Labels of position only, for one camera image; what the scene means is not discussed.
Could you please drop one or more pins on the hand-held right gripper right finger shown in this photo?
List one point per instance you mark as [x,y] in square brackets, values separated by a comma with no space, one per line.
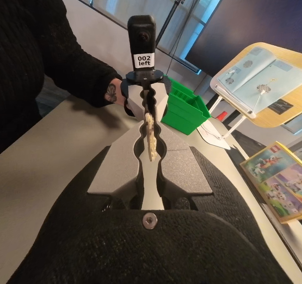
[186,171]

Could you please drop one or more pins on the green plastic bin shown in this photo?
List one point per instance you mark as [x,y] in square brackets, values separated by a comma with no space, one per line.
[184,114]

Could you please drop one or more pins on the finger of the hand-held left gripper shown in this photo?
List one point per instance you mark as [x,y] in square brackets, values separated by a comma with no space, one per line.
[135,100]
[161,97]

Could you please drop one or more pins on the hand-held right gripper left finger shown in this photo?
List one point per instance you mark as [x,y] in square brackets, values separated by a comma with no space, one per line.
[113,168]

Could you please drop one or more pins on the wooden book stand white frame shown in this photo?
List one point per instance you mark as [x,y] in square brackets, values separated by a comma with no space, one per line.
[264,120]

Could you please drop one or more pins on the white toy brick plate assembly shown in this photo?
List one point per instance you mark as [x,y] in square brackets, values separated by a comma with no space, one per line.
[152,145]

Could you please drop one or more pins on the person's left hand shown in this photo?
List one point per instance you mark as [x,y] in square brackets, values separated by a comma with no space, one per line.
[114,93]

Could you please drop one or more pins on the open light blue instruction booklet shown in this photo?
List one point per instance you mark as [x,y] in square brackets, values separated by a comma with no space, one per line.
[259,72]

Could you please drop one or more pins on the black stand pole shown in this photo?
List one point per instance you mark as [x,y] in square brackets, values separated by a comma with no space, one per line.
[175,6]

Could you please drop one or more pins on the dark monitor screen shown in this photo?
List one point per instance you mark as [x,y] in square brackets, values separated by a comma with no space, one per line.
[247,17]

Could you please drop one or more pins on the yellow toy set box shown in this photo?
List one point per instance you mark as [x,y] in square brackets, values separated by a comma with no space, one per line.
[278,182]

